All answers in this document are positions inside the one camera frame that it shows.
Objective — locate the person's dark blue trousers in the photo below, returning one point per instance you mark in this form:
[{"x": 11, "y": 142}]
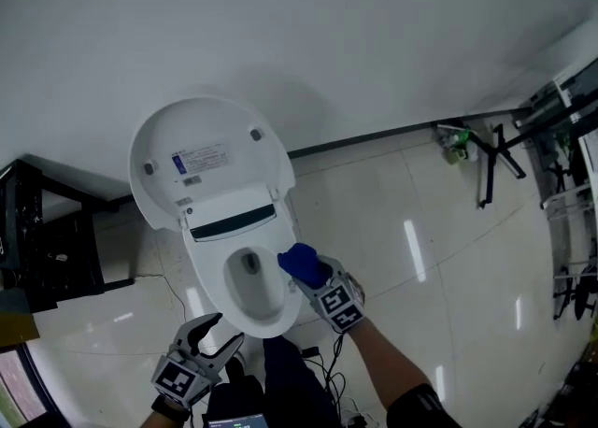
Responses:
[{"x": 289, "y": 384}]

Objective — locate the green cleaning bottles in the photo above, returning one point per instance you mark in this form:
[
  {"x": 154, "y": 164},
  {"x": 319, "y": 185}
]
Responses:
[{"x": 460, "y": 138}]

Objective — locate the person's left forearm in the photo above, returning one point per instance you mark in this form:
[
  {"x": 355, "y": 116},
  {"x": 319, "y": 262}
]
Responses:
[{"x": 152, "y": 419}]

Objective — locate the white toilet body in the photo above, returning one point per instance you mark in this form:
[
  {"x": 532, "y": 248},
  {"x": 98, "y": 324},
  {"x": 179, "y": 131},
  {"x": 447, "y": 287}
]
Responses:
[{"x": 233, "y": 213}]

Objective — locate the brown cardboard box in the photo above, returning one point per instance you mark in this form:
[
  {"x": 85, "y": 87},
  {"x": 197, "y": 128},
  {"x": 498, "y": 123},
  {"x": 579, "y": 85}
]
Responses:
[{"x": 14, "y": 318}]

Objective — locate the white toilet seat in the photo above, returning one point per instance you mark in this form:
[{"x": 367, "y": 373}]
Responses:
[{"x": 205, "y": 272}]

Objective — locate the black tripod stand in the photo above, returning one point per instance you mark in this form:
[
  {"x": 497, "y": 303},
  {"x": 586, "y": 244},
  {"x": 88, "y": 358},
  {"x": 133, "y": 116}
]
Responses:
[{"x": 497, "y": 155}]

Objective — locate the person's shoe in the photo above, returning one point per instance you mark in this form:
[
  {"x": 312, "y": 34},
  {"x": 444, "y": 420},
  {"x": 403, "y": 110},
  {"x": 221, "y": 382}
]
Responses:
[{"x": 235, "y": 361}]

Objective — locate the dark window frame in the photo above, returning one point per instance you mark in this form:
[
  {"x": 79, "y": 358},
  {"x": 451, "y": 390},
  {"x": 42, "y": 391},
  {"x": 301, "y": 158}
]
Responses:
[{"x": 18, "y": 384}]

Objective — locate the white toilet lid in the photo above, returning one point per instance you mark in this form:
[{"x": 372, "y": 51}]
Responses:
[{"x": 205, "y": 136}]

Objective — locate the black crate shelf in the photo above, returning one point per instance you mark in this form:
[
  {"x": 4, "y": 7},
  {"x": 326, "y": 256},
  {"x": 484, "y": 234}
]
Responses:
[{"x": 51, "y": 239}]

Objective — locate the black chest-mounted device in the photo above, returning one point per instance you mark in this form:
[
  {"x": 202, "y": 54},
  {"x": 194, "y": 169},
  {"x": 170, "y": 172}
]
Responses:
[{"x": 233, "y": 420}]

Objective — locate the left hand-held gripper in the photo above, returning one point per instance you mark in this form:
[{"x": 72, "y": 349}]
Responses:
[{"x": 175, "y": 379}]

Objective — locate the blue cleaning cloth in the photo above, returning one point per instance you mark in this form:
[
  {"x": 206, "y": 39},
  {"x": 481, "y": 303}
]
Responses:
[{"x": 301, "y": 265}]

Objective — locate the black wristband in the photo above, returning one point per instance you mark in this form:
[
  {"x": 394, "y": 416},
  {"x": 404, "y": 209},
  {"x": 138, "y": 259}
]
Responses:
[{"x": 170, "y": 406}]

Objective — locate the person's right forearm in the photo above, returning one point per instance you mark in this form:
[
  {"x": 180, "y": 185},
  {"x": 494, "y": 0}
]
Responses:
[{"x": 388, "y": 360}]

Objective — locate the black elbow sleeve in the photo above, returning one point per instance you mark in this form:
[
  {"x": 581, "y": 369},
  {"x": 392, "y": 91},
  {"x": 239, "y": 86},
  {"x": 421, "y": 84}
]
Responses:
[{"x": 422, "y": 407}]

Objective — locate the white metal rack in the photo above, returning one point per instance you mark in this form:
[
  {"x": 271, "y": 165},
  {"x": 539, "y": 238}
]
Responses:
[{"x": 556, "y": 99}]

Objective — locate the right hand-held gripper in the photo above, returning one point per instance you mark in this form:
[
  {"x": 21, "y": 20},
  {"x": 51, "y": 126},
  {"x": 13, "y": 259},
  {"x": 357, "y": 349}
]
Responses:
[{"x": 338, "y": 302}]

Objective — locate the black office chair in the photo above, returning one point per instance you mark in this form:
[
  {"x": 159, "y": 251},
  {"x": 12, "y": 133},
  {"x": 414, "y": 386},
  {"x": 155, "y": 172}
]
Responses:
[{"x": 567, "y": 290}]

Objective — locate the black power adapter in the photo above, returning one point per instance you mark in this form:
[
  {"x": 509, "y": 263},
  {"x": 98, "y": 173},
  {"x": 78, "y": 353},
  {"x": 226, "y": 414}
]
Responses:
[{"x": 310, "y": 351}]

